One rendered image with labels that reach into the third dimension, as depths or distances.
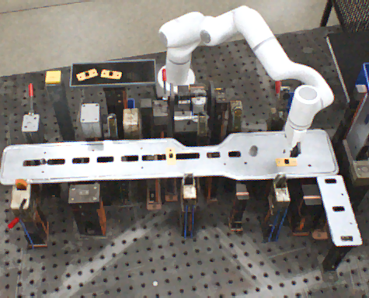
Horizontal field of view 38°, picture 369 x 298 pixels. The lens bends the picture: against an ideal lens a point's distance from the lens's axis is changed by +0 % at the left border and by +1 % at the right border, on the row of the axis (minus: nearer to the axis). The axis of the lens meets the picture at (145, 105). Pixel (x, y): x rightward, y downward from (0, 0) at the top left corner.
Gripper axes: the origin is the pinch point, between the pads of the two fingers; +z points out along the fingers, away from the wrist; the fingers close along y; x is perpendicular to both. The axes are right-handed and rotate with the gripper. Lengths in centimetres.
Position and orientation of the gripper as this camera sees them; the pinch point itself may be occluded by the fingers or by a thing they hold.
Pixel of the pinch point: (291, 145)
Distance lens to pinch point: 211.7
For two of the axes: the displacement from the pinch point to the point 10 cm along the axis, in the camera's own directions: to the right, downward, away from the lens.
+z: 0.4, 6.2, 7.8
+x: 10.0, -0.5, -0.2
